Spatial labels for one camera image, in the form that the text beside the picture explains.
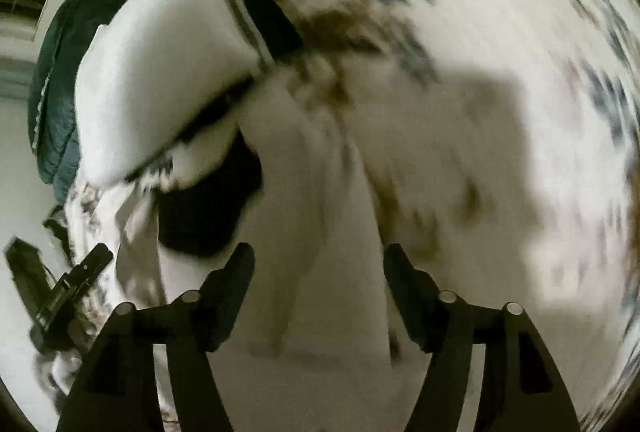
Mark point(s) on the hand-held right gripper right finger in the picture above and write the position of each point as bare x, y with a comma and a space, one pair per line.
400, 282

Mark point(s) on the black cloth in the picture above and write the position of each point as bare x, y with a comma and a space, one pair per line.
205, 212

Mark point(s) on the white folded towel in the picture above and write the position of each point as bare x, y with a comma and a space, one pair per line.
165, 62

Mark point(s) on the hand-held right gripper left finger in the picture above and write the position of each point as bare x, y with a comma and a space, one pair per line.
236, 282

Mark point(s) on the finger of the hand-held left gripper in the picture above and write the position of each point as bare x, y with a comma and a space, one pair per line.
67, 299
27, 269

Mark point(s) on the floral printed blanket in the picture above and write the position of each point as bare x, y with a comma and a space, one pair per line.
500, 12

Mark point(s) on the dark teal quilted jacket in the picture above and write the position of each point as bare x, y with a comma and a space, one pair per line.
55, 87

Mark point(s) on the black garment with striped trim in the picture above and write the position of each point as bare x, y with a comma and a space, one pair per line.
267, 17

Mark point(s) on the white garment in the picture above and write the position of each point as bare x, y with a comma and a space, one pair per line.
310, 232

